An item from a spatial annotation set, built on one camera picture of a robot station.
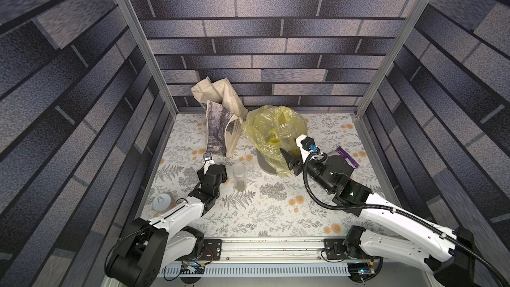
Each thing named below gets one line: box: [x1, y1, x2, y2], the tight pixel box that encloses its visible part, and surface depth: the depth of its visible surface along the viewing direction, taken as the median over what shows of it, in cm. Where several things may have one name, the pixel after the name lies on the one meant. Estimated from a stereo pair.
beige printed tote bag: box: [190, 77, 250, 158], surface depth 100 cm
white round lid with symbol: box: [152, 193, 172, 212], surface depth 82 cm
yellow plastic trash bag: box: [242, 105, 309, 177], surface depth 85 cm
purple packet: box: [336, 146, 360, 169], surface depth 99 cm
